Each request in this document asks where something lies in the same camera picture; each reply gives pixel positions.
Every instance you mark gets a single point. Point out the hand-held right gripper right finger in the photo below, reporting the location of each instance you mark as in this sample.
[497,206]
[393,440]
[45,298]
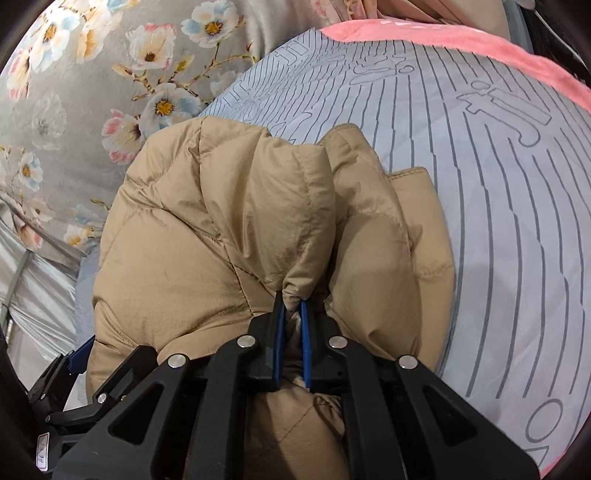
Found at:
[306,344]

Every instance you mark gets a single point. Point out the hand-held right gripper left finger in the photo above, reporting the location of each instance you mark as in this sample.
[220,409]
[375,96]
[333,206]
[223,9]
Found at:
[277,344]

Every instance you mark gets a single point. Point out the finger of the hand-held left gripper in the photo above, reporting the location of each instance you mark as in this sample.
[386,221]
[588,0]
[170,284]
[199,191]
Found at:
[115,383]
[82,355]

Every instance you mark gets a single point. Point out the tan quilted jacket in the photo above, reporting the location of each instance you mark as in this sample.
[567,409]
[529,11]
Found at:
[194,221]

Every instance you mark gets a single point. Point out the silver satin curtain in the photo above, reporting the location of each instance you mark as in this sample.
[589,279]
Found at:
[41,314]

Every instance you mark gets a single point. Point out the striped pale blue bedsheet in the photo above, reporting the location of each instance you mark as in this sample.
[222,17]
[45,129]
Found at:
[485,230]

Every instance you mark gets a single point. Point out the grey floral blanket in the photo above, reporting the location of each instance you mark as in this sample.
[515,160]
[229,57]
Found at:
[83,83]

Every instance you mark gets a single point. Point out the pink plush blanket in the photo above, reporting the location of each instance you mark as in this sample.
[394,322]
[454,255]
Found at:
[461,37]

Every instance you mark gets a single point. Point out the beige curtain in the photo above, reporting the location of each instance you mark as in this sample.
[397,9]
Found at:
[438,14]

